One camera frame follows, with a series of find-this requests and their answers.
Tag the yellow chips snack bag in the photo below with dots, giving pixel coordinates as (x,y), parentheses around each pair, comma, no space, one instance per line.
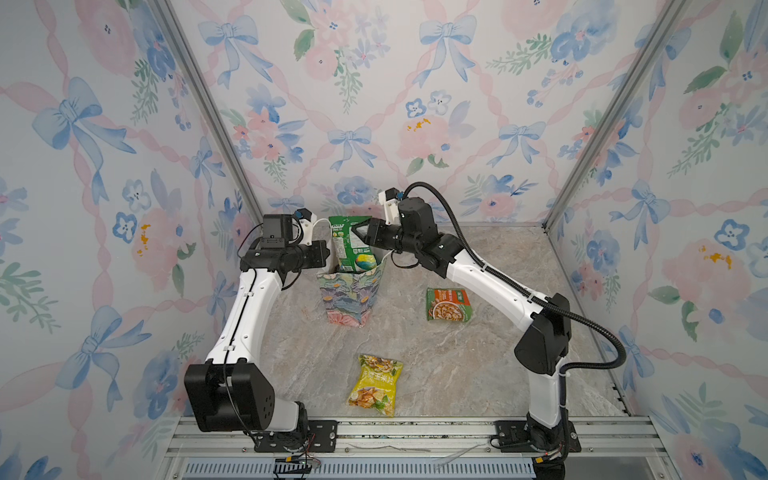
(376,387)

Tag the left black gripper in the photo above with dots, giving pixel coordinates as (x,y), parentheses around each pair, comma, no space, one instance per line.
(321,255)

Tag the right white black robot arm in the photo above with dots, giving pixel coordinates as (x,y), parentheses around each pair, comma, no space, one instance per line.
(544,343)

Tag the left corner aluminium post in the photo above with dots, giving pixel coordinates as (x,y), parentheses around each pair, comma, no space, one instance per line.
(179,45)

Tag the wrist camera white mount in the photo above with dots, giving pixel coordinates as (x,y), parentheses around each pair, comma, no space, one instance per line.
(389,200)
(306,221)

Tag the floral paper gift bag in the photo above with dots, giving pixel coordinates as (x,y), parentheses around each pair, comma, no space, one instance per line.
(348,298)

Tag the aluminium front frame rail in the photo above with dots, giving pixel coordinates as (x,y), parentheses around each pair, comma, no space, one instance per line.
(423,448)

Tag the green orange noodle snack packet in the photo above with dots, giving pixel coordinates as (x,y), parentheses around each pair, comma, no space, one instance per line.
(448,304)

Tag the corner aluminium post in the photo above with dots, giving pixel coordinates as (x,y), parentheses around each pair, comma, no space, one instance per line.
(659,34)
(179,45)

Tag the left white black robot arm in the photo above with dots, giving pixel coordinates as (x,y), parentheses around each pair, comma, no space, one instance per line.
(228,391)

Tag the right corner aluminium post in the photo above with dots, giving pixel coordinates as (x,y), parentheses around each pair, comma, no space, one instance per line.
(659,34)

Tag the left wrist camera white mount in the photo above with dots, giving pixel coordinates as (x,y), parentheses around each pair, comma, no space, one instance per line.
(306,221)

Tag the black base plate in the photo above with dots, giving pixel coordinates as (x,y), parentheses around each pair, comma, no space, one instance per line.
(520,436)
(314,436)

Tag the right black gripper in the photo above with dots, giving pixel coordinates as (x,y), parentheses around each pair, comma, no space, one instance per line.
(374,236)

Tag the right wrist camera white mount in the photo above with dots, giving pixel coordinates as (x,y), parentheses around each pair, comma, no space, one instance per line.
(389,200)

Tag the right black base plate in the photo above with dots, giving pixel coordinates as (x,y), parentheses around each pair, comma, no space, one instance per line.
(520,436)

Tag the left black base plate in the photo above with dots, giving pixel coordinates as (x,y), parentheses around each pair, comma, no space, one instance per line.
(314,436)

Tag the green snack bag back side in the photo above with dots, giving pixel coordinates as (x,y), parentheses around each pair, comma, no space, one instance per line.
(353,255)

